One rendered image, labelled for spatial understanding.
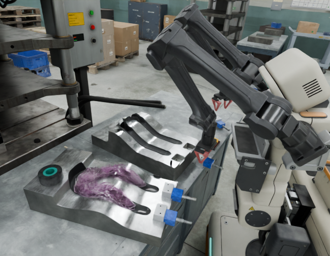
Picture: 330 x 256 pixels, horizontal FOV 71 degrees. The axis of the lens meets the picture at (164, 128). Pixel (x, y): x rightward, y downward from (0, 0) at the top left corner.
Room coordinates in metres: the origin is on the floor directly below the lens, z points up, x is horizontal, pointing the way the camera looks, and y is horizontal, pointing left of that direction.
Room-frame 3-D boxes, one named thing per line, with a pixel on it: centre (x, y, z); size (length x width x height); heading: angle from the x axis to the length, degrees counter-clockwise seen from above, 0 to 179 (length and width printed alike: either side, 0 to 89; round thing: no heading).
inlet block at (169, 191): (0.63, -0.08, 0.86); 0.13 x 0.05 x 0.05; 77
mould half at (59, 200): (0.63, 0.20, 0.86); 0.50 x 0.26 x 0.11; 77
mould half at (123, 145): (0.98, 0.10, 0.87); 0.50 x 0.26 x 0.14; 60
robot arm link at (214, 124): (0.89, -0.20, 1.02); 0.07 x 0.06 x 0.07; 49
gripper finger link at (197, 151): (0.87, -0.19, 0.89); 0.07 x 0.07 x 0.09; 62
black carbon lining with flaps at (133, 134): (0.96, 0.09, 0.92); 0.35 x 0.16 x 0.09; 60
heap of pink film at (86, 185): (0.63, 0.20, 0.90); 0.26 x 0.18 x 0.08; 77
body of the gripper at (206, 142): (0.89, -0.20, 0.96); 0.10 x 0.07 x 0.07; 152
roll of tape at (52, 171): (0.61, 0.40, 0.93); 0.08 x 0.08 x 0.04
